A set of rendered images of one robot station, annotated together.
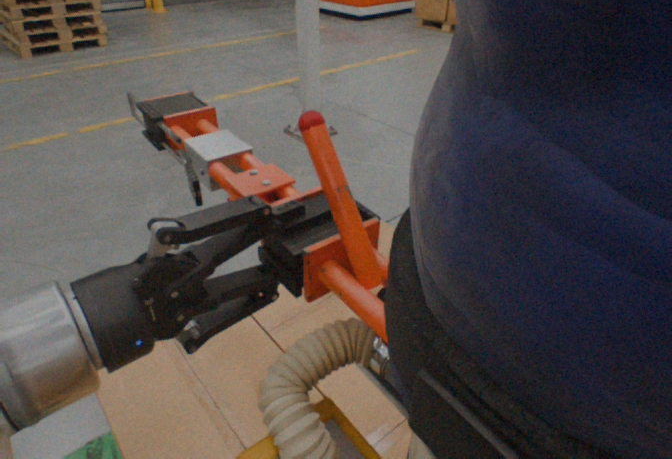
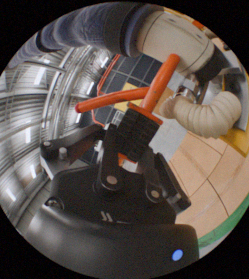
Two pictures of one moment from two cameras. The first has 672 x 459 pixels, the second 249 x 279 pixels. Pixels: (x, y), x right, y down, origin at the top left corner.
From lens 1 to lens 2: 0.36 m
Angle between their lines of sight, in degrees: 40
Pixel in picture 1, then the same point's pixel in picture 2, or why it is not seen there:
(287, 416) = (222, 97)
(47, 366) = not seen: outside the picture
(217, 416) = (190, 221)
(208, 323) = (169, 188)
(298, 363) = (197, 109)
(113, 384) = not seen: hidden behind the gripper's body
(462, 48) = (73, 22)
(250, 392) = (187, 214)
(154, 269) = (60, 178)
